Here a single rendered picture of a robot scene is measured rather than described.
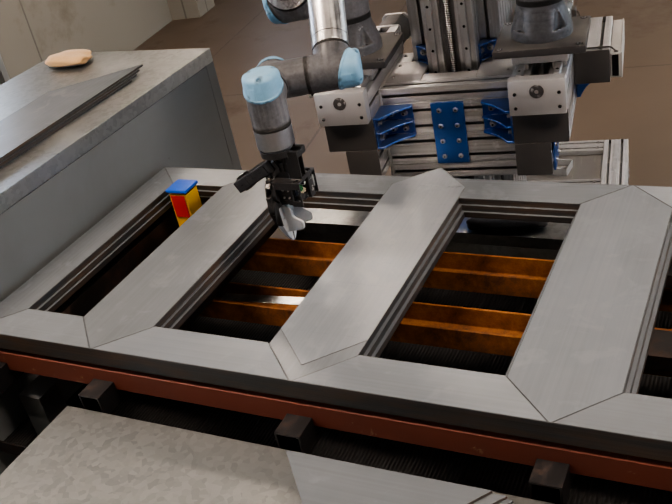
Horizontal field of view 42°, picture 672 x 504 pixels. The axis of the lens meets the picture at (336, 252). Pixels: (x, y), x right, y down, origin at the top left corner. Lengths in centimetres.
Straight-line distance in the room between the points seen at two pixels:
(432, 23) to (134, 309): 111
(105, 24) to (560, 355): 553
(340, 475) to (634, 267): 66
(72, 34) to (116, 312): 459
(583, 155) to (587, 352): 212
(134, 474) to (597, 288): 88
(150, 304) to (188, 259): 17
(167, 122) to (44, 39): 362
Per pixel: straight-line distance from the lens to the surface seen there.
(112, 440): 172
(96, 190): 231
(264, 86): 166
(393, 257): 180
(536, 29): 227
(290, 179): 174
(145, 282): 194
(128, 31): 693
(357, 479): 142
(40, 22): 609
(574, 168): 347
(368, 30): 239
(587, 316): 158
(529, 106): 220
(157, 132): 249
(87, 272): 211
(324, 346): 159
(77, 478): 167
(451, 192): 200
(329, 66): 175
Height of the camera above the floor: 179
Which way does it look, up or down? 30 degrees down
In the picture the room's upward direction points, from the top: 12 degrees counter-clockwise
